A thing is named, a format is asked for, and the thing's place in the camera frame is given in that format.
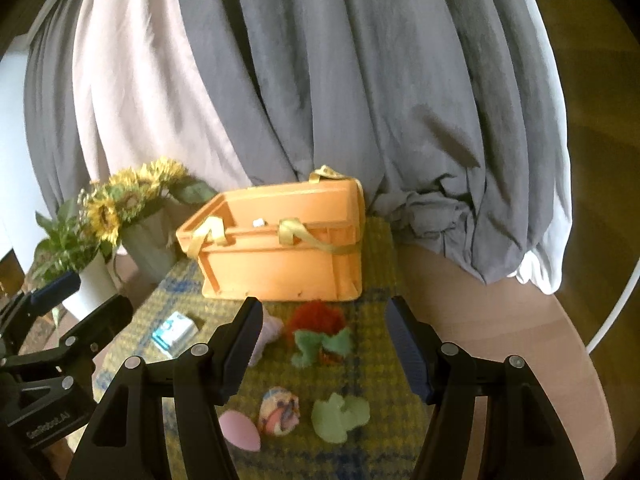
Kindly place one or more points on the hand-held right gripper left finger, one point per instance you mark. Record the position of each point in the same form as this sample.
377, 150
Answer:
243, 347

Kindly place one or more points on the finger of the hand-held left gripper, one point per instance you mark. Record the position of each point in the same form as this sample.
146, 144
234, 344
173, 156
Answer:
102, 317
55, 289

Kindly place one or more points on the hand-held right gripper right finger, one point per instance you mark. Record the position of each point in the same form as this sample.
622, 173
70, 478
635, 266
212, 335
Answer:
407, 352

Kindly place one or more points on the lavender soft toy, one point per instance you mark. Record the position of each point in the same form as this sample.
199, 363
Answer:
268, 335

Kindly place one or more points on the blue white tissue packet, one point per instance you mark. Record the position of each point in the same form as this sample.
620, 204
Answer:
172, 332

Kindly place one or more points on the red green plush toy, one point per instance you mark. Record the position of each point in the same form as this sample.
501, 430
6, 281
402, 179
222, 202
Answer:
315, 317

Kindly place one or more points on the orange plastic crate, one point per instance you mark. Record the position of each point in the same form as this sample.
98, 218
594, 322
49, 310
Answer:
280, 272

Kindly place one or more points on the pink makeup sponge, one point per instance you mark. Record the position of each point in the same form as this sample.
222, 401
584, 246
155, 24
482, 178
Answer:
241, 431

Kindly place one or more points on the green felt leaf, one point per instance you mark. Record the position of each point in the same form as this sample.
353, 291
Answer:
335, 421

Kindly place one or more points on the white plant pot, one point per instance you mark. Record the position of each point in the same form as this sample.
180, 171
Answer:
95, 285

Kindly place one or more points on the green leafy plant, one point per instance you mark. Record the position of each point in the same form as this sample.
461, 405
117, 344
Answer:
65, 245

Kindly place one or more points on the grey vase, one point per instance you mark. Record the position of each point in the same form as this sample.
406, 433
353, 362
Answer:
150, 250

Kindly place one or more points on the yellow blue plaid mat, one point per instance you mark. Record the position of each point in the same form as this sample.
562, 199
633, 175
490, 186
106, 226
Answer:
385, 435

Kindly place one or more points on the sunflower bouquet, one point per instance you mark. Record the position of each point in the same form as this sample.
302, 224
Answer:
125, 195

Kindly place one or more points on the white sheer curtain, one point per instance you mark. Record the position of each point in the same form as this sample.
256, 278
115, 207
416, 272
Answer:
542, 272

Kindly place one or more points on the white hoop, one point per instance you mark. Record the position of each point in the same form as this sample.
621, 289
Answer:
608, 332

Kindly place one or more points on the pale pink curtain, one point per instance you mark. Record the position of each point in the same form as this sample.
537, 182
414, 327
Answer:
135, 85

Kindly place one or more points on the grey curtain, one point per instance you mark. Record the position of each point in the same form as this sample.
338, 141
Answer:
350, 85

